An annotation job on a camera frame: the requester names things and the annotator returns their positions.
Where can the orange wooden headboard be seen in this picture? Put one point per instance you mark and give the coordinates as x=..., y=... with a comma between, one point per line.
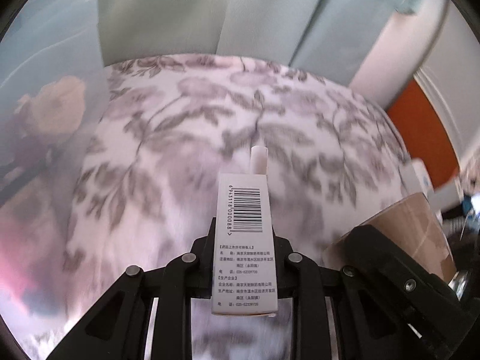
x=423, y=133

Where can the brown tape roll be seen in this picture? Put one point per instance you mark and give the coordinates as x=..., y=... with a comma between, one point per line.
x=403, y=242

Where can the grey-green curtain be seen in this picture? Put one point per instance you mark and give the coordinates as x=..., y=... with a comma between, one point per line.
x=331, y=38

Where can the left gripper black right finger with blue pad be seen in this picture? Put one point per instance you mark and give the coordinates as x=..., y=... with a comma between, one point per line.
x=327, y=301

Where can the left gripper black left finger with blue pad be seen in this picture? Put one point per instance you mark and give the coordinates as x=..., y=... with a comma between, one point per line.
x=145, y=311

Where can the floral grey white cloth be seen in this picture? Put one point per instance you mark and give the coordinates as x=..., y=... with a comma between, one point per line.
x=149, y=182

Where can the beige lace scrunchie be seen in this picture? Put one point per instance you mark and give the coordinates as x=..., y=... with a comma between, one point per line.
x=55, y=113

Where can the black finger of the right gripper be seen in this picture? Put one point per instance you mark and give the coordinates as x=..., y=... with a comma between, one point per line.
x=406, y=292

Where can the clear plastic storage bin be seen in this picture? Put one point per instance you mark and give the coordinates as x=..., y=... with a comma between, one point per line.
x=49, y=39

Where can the white small bottle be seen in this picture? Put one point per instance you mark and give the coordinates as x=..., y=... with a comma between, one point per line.
x=416, y=178

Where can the white barcode medicine box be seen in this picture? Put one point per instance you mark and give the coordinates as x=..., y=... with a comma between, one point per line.
x=244, y=274

